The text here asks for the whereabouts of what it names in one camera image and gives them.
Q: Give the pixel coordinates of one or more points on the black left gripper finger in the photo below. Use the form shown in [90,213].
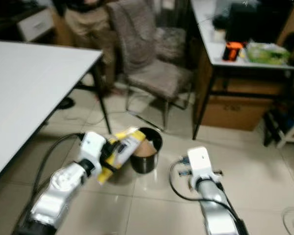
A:
[116,156]

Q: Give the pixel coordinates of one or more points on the yellow snack package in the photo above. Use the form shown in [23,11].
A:
[130,142]

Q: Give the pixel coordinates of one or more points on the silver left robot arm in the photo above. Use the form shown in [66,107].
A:
[56,193]

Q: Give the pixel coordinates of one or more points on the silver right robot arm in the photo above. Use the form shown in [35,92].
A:
[218,208]

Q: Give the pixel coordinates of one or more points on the black round rubbish bin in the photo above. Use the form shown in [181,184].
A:
[146,164]

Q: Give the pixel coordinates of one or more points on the brown cardboard box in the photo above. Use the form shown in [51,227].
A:
[232,112]

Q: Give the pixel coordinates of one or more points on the brown checked fabric chair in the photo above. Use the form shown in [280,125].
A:
[154,71]

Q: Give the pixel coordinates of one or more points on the white table with black legs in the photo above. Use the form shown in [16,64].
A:
[34,93]

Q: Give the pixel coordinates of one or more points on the low white floor rack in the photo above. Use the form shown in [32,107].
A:
[284,127]

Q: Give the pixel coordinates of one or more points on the brown patterned cushioned chair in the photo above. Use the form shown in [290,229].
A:
[170,43]

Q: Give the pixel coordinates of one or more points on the orange and black tool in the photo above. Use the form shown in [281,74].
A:
[232,51]

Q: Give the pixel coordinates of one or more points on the person in khaki trousers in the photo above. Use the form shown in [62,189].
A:
[88,27]

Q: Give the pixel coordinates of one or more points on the green plastic package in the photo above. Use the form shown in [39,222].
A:
[267,53]

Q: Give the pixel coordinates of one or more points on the white drawer front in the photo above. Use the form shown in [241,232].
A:
[36,24]

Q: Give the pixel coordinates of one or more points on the black box device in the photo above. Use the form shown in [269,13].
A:
[252,22]

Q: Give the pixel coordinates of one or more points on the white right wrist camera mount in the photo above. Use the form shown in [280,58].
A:
[199,161]

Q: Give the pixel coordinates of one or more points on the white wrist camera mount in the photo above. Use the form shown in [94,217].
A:
[199,161]
[92,146]

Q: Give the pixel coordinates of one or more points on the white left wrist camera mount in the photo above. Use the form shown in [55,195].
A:
[92,146]

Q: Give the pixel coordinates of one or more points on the white desk with black frame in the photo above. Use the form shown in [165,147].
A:
[208,51]

